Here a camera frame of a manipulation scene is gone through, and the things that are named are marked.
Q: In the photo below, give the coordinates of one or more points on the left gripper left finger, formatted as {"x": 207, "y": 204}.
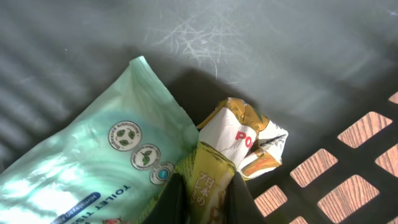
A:
{"x": 172, "y": 207}

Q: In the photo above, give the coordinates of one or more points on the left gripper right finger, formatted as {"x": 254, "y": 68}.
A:
{"x": 239, "y": 206}

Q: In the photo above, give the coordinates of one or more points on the green yellow snack packet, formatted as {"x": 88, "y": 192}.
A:
{"x": 234, "y": 139}

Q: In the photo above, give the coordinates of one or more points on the mint green tissue pack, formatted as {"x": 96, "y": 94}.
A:
{"x": 112, "y": 161}

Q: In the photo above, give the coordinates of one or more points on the grey plastic basket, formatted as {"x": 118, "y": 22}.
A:
{"x": 323, "y": 70}

